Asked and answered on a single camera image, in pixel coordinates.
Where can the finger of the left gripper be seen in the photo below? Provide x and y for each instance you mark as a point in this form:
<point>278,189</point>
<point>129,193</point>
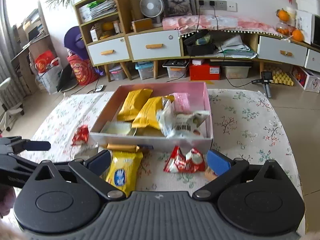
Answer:
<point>37,146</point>

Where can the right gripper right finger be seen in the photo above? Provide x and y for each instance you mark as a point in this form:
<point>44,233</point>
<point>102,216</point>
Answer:
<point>218,162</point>

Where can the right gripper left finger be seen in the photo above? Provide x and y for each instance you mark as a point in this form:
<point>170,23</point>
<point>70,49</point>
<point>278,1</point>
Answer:
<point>99,163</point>

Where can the gold wafer bar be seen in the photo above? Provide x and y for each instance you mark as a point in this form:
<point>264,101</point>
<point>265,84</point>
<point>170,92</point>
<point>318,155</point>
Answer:
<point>123,148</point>

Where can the yellow biscuit packet blue logo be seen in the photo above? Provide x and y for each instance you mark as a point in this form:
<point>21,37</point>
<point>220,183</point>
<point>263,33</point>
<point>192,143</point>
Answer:
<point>122,173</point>

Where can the red white candy bag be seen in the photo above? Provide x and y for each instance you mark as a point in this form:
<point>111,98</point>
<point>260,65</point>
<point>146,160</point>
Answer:
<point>191,162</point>

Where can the small red snack packet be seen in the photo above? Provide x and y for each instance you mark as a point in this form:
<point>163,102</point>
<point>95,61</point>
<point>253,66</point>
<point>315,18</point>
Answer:
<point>80,136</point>

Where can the white nut snack bag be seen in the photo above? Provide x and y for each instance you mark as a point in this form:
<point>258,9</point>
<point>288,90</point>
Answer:
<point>179,125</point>

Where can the yellow snack bag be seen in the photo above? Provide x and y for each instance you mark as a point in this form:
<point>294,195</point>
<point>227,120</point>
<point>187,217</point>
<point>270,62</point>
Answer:
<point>147,116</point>
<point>133,103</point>

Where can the pink clear snack packet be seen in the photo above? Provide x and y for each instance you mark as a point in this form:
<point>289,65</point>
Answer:
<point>181,103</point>

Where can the floral tablecloth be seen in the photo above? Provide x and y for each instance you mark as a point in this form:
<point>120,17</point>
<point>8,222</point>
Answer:
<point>259,197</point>

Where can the pink cardboard box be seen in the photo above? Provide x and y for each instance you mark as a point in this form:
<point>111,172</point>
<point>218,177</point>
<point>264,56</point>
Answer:
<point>108,130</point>

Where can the white shopping bag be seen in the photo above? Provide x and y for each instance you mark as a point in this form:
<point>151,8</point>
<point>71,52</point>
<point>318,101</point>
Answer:
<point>49,70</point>

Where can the red gift bag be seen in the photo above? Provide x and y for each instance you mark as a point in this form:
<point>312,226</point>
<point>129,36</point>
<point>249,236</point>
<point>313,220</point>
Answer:
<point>83,70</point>

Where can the red shoe box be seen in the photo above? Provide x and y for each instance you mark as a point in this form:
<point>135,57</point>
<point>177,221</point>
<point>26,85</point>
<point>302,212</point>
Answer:
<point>204,72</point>

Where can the clear storage bin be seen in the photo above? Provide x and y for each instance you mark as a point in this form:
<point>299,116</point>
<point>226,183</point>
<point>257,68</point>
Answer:
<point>176,72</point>

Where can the yellow egg tray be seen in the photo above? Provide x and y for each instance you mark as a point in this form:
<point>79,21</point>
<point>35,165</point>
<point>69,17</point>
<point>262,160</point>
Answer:
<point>281,77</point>

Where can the blue lid storage bin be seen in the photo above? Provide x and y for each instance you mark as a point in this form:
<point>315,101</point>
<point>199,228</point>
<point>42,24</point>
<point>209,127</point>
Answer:
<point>145,69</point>

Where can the purple plush toy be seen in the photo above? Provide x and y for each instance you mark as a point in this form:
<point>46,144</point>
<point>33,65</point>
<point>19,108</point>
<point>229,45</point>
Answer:
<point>74,42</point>

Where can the black storage basket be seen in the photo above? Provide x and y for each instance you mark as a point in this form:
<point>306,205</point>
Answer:
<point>199,43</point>

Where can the colorful toy box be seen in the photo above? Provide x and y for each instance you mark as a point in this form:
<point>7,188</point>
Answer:
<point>307,79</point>

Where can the long wooden tv cabinet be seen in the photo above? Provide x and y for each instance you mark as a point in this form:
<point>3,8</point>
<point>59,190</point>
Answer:
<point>158,44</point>

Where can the brown cardboard box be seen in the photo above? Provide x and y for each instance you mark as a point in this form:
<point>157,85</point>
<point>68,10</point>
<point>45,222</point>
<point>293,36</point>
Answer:
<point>142,25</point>

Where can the pink cloth runner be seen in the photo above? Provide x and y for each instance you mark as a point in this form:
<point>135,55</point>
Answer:
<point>192,23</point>

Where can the wooden shelf cabinet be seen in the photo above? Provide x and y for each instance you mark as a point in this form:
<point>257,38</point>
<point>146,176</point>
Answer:
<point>104,25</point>

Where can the orange fruit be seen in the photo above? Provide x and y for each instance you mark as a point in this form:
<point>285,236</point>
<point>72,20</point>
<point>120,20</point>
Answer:
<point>297,35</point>
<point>283,15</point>

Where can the white desk fan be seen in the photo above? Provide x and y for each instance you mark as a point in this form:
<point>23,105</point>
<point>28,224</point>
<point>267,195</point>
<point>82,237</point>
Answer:
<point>152,9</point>

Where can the microwave oven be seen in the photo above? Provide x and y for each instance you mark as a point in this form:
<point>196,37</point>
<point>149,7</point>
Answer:
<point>308,24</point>

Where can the black handheld camera gimbal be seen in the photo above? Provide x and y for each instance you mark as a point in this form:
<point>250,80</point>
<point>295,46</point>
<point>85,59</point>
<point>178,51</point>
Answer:
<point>266,79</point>

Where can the wall power socket strip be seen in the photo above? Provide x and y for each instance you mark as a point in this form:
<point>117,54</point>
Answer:
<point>218,5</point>

